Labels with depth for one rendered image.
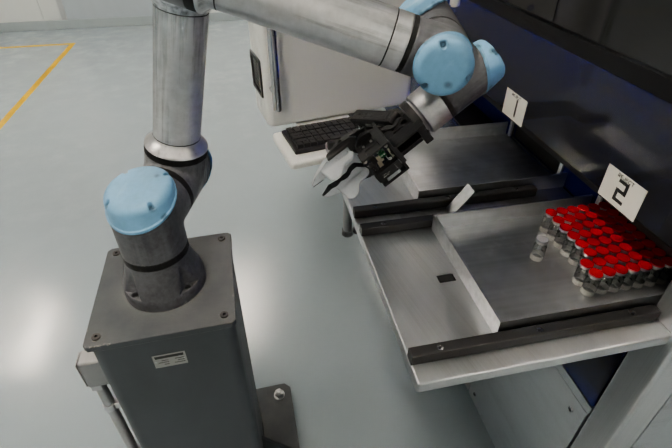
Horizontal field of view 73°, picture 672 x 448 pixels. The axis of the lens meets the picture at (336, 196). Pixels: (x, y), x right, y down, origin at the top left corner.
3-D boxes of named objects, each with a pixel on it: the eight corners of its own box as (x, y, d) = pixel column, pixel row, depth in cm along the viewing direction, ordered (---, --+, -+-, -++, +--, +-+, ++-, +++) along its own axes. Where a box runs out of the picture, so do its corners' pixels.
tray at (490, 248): (586, 208, 94) (592, 194, 92) (689, 302, 73) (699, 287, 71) (431, 228, 88) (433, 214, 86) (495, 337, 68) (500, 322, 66)
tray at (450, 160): (504, 133, 121) (507, 121, 119) (563, 186, 100) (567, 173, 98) (382, 145, 116) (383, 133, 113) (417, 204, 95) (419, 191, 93)
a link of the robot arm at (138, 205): (107, 265, 79) (82, 202, 71) (140, 217, 90) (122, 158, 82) (174, 269, 78) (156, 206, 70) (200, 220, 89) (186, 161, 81)
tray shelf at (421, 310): (494, 131, 126) (495, 125, 125) (710, 335, 70) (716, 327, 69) (325, 148, 118) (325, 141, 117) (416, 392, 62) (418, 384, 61)
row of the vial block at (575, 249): (547, 226, 89) (553, 207, 86) (609, 294, 74) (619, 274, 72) (536, 227, 88) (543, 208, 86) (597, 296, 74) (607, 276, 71)
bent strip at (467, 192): (464, 206, 94) (468, 183, 91) (470, 215, 92) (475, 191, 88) (398, 214, 92) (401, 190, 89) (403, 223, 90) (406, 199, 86)
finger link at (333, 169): (309, 189, 74) (357, 158, 73) (302, 171, 79) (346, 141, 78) (319, 201, 76) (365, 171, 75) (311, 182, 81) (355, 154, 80)
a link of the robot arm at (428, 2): (441, -9, 60) (481, 57, 65) (433, -24, 69) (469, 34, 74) (391, 28, 63) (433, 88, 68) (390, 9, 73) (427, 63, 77)
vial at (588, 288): (588, 286, 76) (597, 266, 73) (597, 296, 74) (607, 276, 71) (576, 288, 75) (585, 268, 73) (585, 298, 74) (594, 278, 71)
